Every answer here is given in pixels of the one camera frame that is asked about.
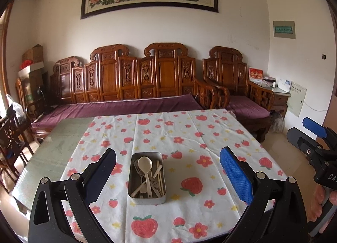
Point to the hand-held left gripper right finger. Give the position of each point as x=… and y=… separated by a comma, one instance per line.
x=237, y=174

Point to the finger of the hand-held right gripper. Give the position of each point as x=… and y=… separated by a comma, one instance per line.
x=313, y=126
x=300, y=139

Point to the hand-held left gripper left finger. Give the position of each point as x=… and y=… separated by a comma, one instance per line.
x=104, y=174

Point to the white plastic utensil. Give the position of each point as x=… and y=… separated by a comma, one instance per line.
x=138, y=190

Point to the small metal spoon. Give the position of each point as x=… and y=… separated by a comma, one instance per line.
x=142, y=179

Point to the white plastic ladle spoon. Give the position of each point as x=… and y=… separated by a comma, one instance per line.
x=145, y=164

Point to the rectangular metal tin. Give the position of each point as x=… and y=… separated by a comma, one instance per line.
x=146, y=200

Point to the slotted metal spoon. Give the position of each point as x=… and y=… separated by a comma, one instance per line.
x=154, y=185

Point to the person's right hand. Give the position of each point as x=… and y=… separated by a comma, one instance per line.
x=317, y=200

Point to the white floor bag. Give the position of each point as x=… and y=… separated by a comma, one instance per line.
x=277, y=123

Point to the wooden side table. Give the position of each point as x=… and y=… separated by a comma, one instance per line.
x=279, y=99

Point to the white blue box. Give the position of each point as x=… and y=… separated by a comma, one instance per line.
x=284, y=84

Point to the purple armchair cushion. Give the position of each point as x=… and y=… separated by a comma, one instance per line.
x=247, y=107

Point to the small flat box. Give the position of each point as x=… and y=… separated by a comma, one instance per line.
x=269, y=79

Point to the red desk calendar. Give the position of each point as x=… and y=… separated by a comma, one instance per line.
x=256, y=73

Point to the strawberry flower print tablecloth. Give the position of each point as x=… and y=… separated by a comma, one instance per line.
x=171, y=132

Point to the dark wooden dining chair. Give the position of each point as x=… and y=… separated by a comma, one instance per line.
x=34, y=111
x=13, y=143

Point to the carved wooden armchair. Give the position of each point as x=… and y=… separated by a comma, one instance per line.
x=226, y=69

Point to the clear plastic bag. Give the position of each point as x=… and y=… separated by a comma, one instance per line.
x=18, y=106

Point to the carved wooden sofa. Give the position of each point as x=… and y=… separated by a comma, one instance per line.
x=163, y=74

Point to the long white box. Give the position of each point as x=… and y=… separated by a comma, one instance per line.
x=31, y=69

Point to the red ornament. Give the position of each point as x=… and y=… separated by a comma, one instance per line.
x=25, y=63

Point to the brown cardboard box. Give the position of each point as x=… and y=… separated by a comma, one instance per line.
x=33, y=53

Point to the grey wall panel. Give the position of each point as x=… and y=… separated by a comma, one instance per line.
x=297, y=99

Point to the green white wall box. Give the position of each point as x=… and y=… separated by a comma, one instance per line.
x=284, y=29

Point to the wooden door frame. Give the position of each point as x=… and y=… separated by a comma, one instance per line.
x=5, y=48

